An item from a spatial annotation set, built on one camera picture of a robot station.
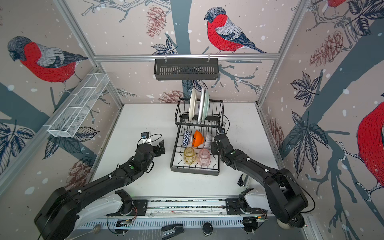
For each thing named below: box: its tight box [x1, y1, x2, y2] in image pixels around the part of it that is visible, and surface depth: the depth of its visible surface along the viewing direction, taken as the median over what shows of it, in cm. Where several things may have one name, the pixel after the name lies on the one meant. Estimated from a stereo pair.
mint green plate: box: [197, 87, 210, 123], surface depth 73 cm
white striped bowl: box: [204, 131, 213, 149], surface depth 90 cm
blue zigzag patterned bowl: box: [182, 129, 191, 146], surface depth 91 cm
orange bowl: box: [192, 130, 205, 147], surface depth 92 cm
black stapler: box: [161, 223, 185, 240], surface depth 67 cm
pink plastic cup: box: [198, 148, 211, 167], surface depth 85 cm
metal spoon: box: [69, 224, 102, 240], surface depth 68 cm
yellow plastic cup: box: [184, 146, 196, 165], surface depth 85 cm
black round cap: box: [202, 222, 213, 236], surface depth 61 cm
